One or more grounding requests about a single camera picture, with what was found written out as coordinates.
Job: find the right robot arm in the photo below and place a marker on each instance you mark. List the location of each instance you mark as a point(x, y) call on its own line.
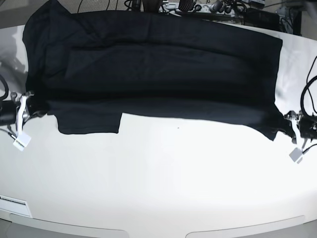
point(14, 113)

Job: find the white power strip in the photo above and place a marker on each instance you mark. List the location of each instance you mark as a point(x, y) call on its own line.
point(199, 9)

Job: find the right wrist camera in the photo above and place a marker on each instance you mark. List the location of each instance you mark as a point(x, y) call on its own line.
point(21, 141)

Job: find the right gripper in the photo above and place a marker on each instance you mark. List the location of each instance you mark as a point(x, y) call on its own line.
point(22, 111)

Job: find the white label on table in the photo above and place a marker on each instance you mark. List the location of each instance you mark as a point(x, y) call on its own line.
point(15, 206)

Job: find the black chair back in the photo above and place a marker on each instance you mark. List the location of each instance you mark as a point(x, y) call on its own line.
point(151, 5)

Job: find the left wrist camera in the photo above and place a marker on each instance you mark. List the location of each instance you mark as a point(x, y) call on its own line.
point(296, 155)

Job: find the black box behind table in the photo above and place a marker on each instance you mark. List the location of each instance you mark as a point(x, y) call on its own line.
point(261, 19)

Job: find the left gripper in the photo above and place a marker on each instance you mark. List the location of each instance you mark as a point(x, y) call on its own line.
point(295, 119)

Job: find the black T-shirt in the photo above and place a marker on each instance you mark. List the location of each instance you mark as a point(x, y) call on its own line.
point(89, 69)

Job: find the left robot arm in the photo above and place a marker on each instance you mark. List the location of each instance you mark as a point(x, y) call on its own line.
point(303, 124)

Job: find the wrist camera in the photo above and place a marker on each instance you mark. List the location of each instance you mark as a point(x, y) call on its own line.
point(296, 155)
point(21, 141)

